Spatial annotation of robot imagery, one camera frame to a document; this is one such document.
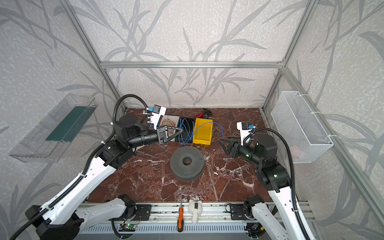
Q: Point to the pink object in basket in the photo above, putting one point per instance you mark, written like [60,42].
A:
[297,152]

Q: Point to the white wire mesh basket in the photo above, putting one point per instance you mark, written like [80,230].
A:
[299,125]

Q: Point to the white plastic part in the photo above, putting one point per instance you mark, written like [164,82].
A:
[195,209]

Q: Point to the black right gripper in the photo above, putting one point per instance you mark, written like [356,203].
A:
[235,148]

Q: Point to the orange handled screwdriver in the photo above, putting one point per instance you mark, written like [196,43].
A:
[180,223]

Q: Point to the yellow plastic bin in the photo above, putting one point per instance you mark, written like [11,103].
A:
[203,132]

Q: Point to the green circuit board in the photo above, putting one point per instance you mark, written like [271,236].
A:
[127,228]

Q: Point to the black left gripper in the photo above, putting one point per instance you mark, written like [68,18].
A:
[161,135]

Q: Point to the grey perforated cable spool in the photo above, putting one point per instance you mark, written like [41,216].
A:
[187,163]

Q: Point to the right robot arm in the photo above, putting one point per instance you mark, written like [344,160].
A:
[279,182]

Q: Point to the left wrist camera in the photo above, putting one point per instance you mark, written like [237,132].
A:
[154,114]

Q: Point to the white plastic bin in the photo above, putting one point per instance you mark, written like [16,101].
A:
[170,121]

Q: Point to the black plastic bin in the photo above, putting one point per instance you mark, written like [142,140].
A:
[188,125]

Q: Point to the clear plastic wall tray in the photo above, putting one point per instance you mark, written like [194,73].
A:
[48,141]

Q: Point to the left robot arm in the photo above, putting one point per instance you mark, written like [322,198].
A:
[58,218]

